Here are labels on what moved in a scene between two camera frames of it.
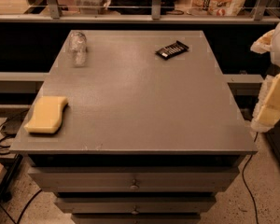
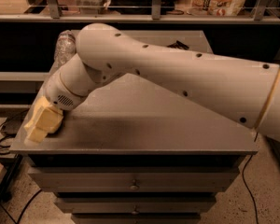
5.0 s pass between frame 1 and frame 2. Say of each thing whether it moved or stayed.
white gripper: moved
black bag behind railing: stayed
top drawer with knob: stayed
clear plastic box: stayed
